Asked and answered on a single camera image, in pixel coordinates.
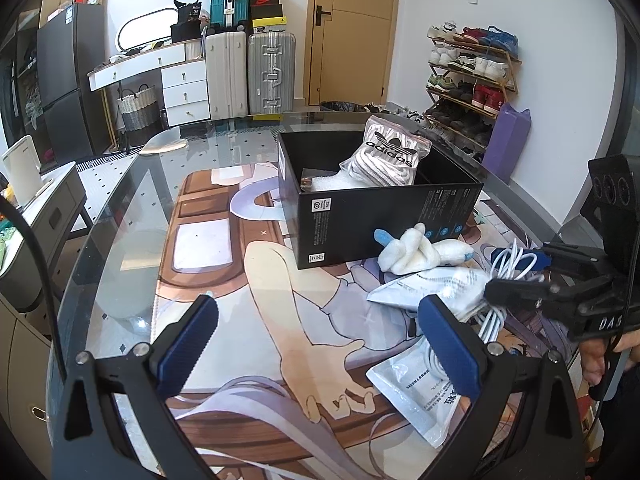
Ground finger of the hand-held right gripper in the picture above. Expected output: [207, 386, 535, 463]
[529, 242, 613, 286]
[484, 278, 601, 321]

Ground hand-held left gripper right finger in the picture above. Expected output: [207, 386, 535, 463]
[417, 294, 586, 480]

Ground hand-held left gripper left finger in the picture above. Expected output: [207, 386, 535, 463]
[52, 294, 221, 480]

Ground white cable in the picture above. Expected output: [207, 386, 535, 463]
[425, 239, 551, 376]

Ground white plastic packet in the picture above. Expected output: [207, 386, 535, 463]
[366, 266, 498, 323]
[365, 342, 483, 450]

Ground white plush toy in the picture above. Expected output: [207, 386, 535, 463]
[374, 224, 476, 275]

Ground black cardboard box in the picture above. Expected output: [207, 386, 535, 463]
[277, 127, 485, 271]

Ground bagged striped socks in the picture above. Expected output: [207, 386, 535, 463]
[339, 115, 432, 188]

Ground bagged white rope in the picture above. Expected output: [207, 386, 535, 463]
[300, 170, 351, 193]

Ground person's right hand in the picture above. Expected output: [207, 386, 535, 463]
[579, 331, 640, 388]

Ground printed desk mat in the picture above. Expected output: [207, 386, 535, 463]
[155, 160, 591, 480]

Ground purple bag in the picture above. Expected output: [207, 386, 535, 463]
[481, 102, 532, 183]

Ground beige low cabinet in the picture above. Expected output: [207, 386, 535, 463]
[0, 292, 66, 441]

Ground grey side cabinet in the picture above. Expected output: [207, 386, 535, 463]
[0, 161, 87, 311]

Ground metal shoe rack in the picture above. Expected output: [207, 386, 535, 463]
[424, 22, 523, 153]

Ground beige round stool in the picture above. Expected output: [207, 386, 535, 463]
[142, 130, 188, 155]

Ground loose sneakers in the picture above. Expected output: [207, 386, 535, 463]
[360, 102, 426, 121]

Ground woven laundry basket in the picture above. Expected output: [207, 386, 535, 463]
[116, 85, 162, 147]

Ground white upright appliance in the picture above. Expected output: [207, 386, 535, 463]
[1, 135, 53, 208]

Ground white dresser with drawers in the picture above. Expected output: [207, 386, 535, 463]
[87, 41, 211, 128]

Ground white suitcase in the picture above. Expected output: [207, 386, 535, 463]
[205, 31, 249, 120]

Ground silver suitcase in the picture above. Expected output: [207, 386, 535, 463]
[247, 31, 297, 115]

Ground tan wooden door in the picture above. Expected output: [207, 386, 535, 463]
[302, 0, 402, 107]

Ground dark glass cabinet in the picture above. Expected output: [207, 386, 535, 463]
[0, 10, 41, 151]

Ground black refrigerator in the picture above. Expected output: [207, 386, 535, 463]
[36, 2, 112, 163]

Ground oval mirror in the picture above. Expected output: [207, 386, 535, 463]
[116, 7, 177, 53]

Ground stack of shoe boxes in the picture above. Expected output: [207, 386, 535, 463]
[249, 0, 284, 35]

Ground black cable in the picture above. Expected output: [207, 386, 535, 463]
[0, 197, 68, 396]

